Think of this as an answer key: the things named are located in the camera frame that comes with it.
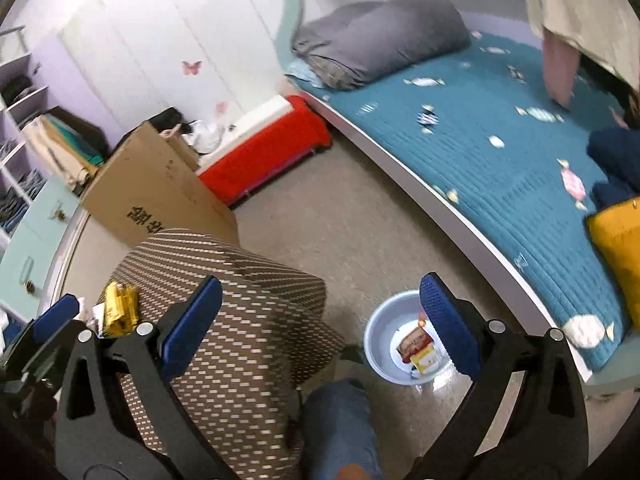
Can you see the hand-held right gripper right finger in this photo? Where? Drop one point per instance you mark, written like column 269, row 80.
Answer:
column 447, row 330

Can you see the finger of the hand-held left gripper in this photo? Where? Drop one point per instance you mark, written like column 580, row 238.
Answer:
column 57, row 310

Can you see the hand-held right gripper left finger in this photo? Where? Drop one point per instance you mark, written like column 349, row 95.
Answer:
column 192, row 325

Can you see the red snack packet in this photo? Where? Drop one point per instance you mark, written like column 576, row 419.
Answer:
column 412, row 342

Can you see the yellow white packet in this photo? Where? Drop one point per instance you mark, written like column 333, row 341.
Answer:
column 425, row 360

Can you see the gold foil wrapper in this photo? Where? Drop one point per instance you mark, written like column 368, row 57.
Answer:
column 120, row 310

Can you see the light blue plastic bin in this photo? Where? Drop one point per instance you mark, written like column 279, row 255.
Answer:
column 385, row 335

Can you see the white crumpled paper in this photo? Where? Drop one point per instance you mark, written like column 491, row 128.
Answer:
column 96, row 321

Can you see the brown polka-dot cushion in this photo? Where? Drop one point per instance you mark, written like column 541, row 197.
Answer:
column 240, row 310

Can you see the mint green drawer cabinet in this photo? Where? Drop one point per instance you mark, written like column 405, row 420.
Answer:
column 35, row 240

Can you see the brown cardboard box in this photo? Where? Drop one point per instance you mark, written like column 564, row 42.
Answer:
column 150, row 185

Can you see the teal bed mattress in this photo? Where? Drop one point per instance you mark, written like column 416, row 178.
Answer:
column 450, row 160

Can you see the red covered bench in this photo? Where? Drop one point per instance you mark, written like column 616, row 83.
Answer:
column 260, row 155

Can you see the yellow navy jacket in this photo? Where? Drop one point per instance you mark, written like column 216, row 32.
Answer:
column 620, row 250

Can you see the white plastic bag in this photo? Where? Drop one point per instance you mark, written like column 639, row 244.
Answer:
column 207, row 135

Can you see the lilac open shelf unit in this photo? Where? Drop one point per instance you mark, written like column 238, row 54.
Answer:
column 15, row 110

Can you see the black bag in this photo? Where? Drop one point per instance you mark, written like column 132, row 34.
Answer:
column 167, row 117

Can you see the white foam board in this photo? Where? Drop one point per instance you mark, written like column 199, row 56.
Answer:
column 260, row 115

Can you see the navy blue clothing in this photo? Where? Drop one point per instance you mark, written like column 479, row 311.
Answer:
column 615, row 155

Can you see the pink hanging garment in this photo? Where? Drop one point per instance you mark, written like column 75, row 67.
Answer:
column 560, row 70

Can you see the grey folded duvet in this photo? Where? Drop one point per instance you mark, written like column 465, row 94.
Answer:
column 380, row 40

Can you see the white wardrobe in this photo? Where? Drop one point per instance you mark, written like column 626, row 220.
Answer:
column 165, row 25

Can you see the beige hanging garment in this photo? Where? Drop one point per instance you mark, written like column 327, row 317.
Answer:
column 580, row 5

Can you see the pink butterfly wall sticker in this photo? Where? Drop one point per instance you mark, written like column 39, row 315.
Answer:
column 191, row 66

